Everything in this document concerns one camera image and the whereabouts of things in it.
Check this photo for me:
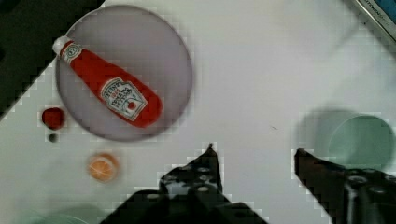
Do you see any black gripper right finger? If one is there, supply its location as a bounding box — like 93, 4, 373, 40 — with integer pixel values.
294, 148, 396, 224

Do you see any red strawberry toy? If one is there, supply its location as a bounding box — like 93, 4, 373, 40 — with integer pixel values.
41, 107, 65, 131

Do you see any green colander basket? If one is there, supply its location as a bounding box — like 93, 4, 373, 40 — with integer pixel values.
14, 205, 106, 224

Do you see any red ketchup bottle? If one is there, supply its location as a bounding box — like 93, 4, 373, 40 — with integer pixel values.
52, 36, 163, 128

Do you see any orange slice toy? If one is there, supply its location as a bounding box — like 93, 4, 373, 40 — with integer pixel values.
87, 153, 119, 182

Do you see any grey round plate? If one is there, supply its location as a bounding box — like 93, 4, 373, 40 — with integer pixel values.
55, 5, 194, 143

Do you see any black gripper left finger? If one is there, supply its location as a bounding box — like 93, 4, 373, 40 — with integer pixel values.
100, 145, 268, 224

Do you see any green mug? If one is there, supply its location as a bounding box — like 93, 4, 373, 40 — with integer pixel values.
296, 108, 395, 171

